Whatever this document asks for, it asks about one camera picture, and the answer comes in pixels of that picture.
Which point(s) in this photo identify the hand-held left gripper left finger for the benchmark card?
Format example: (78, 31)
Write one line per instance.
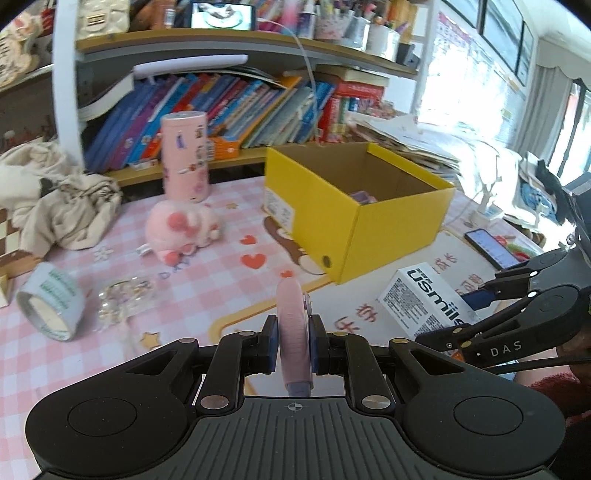
(272, 344)

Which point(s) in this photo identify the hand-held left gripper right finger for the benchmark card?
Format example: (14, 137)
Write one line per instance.
(315, 346)

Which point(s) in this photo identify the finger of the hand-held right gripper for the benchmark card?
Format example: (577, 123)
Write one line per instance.
(498, 348)
(480, 297)

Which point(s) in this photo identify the pink stapler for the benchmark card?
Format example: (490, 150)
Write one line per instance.
(293, 323)

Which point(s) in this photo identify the white and orange carton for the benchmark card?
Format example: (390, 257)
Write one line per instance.
(415, 295)

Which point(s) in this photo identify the yellow cardboard box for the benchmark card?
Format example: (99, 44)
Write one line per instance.
(392, 230)

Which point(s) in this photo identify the pink plush toy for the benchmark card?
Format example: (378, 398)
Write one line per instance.
(171, 230)

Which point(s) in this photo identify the purple and blue toy car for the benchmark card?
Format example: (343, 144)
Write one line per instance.
(362, 197)

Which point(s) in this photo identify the pink checked desktop mat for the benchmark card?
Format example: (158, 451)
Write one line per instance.
(184, 300)

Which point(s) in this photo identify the white writing mat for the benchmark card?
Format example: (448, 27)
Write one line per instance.
(351, 314)

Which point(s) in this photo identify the black smartphone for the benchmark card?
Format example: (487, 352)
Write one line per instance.
(491, 249)

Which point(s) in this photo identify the white power strip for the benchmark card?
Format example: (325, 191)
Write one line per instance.
(489, 214)

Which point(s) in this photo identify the clear plastic bag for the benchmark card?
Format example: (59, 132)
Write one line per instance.
(122, 295)

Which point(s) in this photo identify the stack of papers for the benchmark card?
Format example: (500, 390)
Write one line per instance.
(406, 138)

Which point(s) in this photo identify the small orange box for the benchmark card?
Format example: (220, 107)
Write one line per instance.
(224, 150)

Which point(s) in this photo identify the window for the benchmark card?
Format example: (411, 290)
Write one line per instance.
(503, 27)

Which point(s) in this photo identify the pink sticker-covered cylinder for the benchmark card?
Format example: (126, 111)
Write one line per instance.
(184, 157)

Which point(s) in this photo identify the clear tape roll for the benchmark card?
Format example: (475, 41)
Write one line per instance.
(60, 286)

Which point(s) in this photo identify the flat white card box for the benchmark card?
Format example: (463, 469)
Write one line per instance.
(143, 164)

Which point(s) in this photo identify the row of colourful books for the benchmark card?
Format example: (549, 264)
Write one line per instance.
(240, 110)

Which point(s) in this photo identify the beige cloth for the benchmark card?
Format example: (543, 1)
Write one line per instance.
(60, 207)

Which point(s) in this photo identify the white pen cup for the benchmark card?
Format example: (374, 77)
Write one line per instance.
(383, 41)

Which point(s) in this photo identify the white tissue block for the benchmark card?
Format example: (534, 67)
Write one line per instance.
(3, 290)

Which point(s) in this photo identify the wooden chessboard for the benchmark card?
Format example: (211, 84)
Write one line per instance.
(9, 240)

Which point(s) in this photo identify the patterned pen holder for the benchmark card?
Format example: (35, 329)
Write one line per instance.
(339, 25)

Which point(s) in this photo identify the white wooden bookshelf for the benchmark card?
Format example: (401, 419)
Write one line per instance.
(69, 92)

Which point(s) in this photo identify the phone with lit screen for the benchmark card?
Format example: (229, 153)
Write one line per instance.
(221, 14)

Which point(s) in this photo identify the flower-shaped decor sign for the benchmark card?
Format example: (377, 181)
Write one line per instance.
(21, 55)

